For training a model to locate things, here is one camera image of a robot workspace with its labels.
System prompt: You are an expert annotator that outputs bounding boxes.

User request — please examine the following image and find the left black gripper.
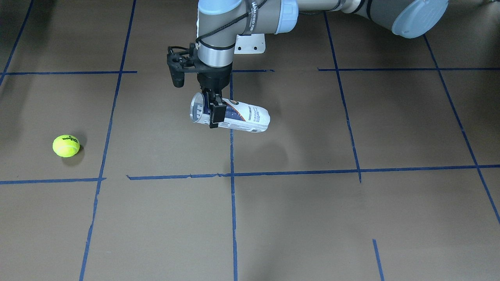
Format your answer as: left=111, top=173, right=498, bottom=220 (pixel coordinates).
left=196, top=64, right=233, bottom=128

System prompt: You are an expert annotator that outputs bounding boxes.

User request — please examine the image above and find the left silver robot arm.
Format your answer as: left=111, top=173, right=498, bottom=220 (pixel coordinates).
left=190, top=0, right=448, bottom=133

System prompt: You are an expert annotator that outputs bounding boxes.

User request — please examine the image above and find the yellow tennis ball far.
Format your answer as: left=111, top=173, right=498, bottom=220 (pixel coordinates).
left=52, top=135, right=80, bottom=158

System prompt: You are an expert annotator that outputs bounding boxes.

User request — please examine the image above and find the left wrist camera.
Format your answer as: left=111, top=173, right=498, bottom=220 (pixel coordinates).
left=167, top=43, right=197, bottom=88

